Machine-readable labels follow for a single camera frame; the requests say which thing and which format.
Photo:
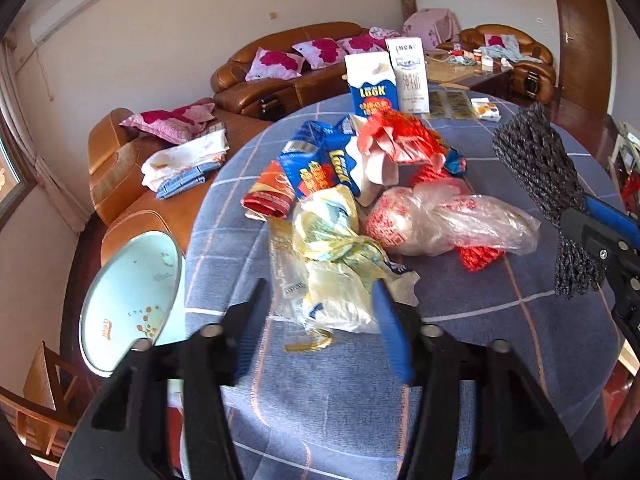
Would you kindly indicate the red snack wrapper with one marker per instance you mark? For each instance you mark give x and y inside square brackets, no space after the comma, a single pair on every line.
[271,196]

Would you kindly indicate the crushed blue Look carton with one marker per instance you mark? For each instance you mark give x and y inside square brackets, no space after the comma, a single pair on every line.
[321,156]

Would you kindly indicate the upright blue Look carton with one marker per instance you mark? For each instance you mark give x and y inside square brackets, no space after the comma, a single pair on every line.
[372,83]

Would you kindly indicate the wooden chair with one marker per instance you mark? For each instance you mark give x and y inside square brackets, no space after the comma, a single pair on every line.
[54,397]

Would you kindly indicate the blue plaid tablecloth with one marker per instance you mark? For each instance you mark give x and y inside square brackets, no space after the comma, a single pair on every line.
[340,412]

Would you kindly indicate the folded white cloth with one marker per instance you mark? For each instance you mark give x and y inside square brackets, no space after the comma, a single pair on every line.
[212,147]

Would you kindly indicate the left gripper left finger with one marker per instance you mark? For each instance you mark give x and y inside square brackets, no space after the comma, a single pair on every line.
[248,320]

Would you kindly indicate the tall white milk carton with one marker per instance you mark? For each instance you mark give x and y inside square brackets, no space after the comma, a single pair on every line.
[408,62]

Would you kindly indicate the carved wooden wall panel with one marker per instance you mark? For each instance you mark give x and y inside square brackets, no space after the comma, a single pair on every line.
[407,2]

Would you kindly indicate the brown leather armchair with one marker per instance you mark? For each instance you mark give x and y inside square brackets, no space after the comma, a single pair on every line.
[532,72]

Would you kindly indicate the clear red-printed plastic bag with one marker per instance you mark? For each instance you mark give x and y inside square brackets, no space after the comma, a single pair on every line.
[408,221]

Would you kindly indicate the white air conditioner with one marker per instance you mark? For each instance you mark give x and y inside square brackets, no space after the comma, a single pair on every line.
[55,18]

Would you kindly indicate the brown wooden door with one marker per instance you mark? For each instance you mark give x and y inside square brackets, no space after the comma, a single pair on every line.
[585,53]

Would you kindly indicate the green sachet packets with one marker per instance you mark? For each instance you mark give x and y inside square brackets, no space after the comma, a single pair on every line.
[450,104]

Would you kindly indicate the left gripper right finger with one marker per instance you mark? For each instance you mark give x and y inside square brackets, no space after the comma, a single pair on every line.
[396,322]

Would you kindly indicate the pink cloth covered chair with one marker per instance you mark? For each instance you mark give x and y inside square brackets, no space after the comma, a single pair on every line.
[432,26]

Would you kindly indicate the folded blue striped cloth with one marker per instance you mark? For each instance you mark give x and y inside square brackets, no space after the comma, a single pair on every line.
[187,179]

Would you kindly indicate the yellow white plastic bag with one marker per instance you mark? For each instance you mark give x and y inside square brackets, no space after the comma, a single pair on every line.
[323,270]

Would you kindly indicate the small white orange box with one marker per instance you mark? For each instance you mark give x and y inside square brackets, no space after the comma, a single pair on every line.
[485,109]

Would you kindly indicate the beige curtain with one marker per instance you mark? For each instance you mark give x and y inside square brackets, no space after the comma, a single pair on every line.
[70,210]

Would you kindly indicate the brown leather three-seat sofa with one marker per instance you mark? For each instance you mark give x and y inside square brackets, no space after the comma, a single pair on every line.
[280,73]

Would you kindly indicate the red orange foil wrapper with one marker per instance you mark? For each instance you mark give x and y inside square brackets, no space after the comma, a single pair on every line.
[403,138]

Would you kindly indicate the wooden coffee table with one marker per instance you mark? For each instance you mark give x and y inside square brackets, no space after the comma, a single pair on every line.
[495,82]

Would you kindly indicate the window with frame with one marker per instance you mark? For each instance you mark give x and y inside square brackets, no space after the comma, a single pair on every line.
[17,176]

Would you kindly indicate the brown leather chaise sofa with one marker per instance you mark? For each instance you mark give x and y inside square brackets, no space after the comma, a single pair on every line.
[124,204]

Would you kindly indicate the red foam net sleeve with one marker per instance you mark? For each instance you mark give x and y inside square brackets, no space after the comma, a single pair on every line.
[474,257]

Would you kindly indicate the pink floral pillow on chaise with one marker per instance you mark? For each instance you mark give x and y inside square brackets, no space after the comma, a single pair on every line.
[176,126]

